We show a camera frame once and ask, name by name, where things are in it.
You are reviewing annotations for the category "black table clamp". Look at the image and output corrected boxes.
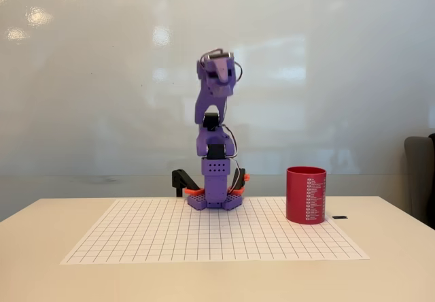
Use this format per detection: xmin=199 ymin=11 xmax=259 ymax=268
xmin=171 ymin=168 xmax=202 ymax=198

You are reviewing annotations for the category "white grid paper mat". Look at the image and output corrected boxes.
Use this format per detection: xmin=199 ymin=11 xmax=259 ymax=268
xmin=60 ymin=198 xmax=370 ymax=265

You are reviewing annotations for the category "grey chair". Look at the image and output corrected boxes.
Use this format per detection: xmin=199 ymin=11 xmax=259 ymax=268
xmin=403 ymin=133 xmax=435 ymax=230

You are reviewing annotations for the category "red cup with white print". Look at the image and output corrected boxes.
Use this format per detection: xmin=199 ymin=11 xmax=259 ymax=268
xmin=285 ymin=166 xmax=328 ymax=226

